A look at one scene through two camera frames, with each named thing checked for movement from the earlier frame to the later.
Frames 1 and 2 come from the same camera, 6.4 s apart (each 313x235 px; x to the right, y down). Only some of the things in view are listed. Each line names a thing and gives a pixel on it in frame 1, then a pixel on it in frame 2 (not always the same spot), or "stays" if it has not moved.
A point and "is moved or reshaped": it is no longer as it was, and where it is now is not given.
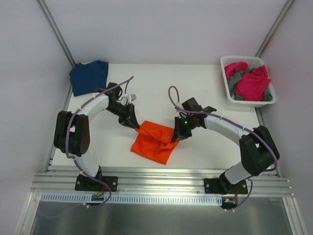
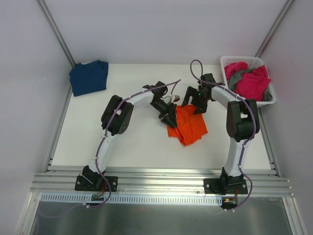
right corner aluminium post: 283,11 stays
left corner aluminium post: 55,30 stays
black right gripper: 182,128 -> 195,97
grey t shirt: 235,77 stays
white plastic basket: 252,61 stays
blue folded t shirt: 87,78 stays
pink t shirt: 251,85 stays
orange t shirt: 154,142 is moved or reshaped
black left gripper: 127,114 -> 168,114
